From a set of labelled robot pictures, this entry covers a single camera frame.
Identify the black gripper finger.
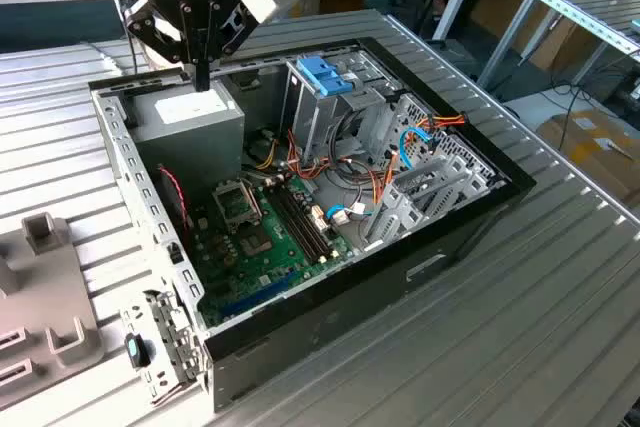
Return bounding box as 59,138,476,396
202,0,262,93
123,0,204,93

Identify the blue data wire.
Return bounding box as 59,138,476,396
398,124,437,173

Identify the orange yellow red power wire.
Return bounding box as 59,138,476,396
414,111,471,134

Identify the metal disk bay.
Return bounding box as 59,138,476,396
360,92,507,254

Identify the grey power supply unit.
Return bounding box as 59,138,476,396
125,79,247,186

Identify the blue plastic bay latch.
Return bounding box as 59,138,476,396
294,55,358,99

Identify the grey metal drive cage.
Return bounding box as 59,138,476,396
278,57,404,164

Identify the metal socket cover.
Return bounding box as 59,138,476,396
211,178,265,234

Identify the black case fan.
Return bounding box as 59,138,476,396
155,162,195,247

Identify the black RAM slot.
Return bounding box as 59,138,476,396
268,187,324,264
278,183,335,257

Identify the green motherboard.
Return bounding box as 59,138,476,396
191,171,360,329

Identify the blue expansion slot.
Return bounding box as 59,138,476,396
219,271,296,322

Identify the grey parts rack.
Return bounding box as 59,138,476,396
0,213,107,412

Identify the open black PC case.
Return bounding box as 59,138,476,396
87,35,539,414

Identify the cardboard box yellow tape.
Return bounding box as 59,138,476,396
535,107,640,209

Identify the blue wire with white plug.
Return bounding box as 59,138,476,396
323,202,352,227

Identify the multicolour wire harness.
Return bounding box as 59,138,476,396
284,129,401,213

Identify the small black tool teal ring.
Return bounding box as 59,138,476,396
123,331,152,372

